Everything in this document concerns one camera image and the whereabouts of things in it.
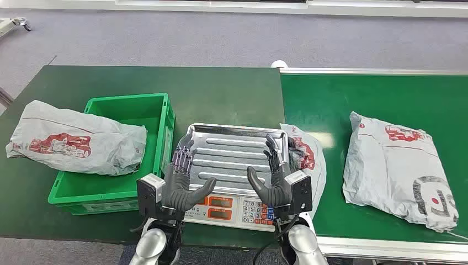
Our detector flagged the green plastic crate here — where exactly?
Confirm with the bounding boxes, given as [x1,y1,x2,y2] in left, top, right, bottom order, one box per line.
[47,93,176,216]

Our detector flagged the green conveyor belt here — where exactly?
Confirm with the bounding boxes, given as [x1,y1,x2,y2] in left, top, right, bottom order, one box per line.
[270,60,468,263]

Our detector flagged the small grey courier package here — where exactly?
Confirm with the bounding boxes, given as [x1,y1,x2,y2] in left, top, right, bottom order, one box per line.
[280,123,327,220]

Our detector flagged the large grey courier package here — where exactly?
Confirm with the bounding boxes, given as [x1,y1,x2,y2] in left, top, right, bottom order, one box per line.
[342,111,460,234]

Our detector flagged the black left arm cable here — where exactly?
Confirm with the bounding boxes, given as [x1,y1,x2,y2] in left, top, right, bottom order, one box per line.
[130,219,151,234]

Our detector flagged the white electronic weighing scale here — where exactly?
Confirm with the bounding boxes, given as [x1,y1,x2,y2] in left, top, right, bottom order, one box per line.
[182,123,290,233]

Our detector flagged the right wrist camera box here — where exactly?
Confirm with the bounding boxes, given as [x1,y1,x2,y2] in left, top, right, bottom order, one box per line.
[284,170,313,215]

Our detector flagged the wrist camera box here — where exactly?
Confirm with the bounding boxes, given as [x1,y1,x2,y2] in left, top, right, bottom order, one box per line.
[284,170,313,215]
[136,174,167,221]

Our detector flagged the long grey courier package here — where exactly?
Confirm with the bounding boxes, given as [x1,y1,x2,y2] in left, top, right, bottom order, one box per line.
[5,100,148,177]

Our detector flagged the cart with caster wheel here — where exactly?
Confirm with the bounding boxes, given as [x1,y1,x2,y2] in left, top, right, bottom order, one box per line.
[0,17,33,38]

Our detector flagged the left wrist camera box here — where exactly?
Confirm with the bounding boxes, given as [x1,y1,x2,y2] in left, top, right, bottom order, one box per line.
[136,174,167,221]

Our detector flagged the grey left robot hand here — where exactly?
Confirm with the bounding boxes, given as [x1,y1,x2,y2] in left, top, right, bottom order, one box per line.
[161,133,217,221]

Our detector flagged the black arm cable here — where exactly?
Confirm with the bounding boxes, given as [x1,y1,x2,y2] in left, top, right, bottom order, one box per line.
[130,219,151,234]
[252,219,295,265]

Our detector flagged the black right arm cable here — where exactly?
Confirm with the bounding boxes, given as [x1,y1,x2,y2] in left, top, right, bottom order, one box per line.
[252,219,295,265]

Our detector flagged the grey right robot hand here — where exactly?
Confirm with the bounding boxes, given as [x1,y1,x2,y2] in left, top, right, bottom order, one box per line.
[247,134,294,219]

